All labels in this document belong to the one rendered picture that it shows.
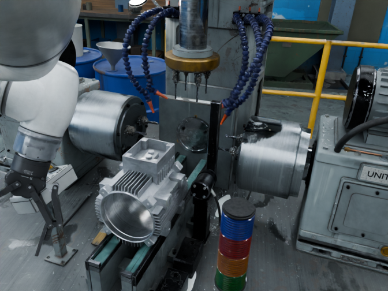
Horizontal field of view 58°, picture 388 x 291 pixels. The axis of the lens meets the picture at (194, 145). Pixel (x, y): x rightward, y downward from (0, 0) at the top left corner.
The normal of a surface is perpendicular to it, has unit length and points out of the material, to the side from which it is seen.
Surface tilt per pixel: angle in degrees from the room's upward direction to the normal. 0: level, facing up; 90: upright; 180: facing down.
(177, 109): 90
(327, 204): 90
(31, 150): 72
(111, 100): 17
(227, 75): 90
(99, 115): 51
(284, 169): 77
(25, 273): 0
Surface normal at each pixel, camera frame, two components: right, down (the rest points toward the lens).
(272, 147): -0.23, -0.23
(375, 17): -0.14, 0.45
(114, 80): -0.36, 0.42
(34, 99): 0.17, 0.11
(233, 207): 0.04, -0.88
